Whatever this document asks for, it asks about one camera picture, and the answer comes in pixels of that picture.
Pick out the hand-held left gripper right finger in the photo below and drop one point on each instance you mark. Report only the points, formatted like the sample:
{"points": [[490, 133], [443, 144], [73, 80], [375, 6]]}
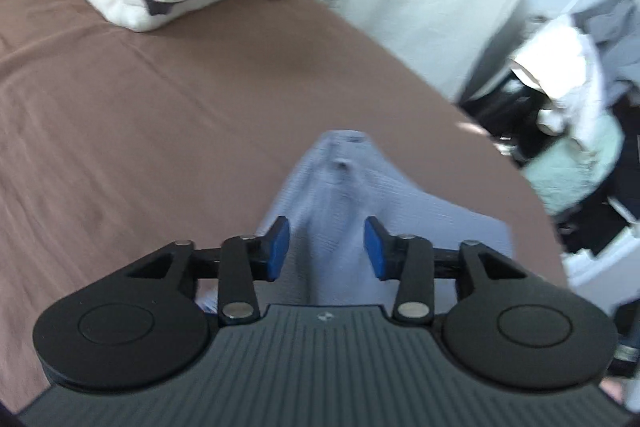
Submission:
{"points": [[375, 252]]}

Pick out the black chair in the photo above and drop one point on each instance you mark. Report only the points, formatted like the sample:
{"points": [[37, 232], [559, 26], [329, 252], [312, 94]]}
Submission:
{"points": [[500, 117]]}

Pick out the grey hanging garment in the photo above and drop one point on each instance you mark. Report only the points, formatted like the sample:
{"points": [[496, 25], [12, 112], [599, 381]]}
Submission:
{"points": [[620, 32]]}

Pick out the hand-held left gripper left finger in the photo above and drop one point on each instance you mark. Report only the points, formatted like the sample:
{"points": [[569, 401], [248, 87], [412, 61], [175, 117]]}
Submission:
{"points": [[277, 252]]}

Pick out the mint green bag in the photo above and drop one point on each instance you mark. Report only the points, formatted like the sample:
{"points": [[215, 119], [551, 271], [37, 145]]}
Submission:
{"points": [[565, 177]]}

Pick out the grey-blue ribbed garment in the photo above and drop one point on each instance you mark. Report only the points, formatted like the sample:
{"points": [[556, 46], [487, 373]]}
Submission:
{"points": [[340, 207]]}

